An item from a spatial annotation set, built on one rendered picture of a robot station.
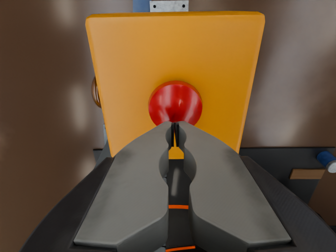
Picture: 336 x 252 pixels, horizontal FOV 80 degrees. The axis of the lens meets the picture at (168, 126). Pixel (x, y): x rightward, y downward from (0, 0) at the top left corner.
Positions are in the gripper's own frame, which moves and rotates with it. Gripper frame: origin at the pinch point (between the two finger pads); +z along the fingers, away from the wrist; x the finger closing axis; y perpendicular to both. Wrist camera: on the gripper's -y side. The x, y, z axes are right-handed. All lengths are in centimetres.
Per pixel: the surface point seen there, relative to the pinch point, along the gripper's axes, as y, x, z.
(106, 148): 68, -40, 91
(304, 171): 106, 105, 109
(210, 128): 2.4, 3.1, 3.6
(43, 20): -2, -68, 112
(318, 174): 109, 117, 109
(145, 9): -7, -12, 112
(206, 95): -0.5, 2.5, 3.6
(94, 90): -0.6, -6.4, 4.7
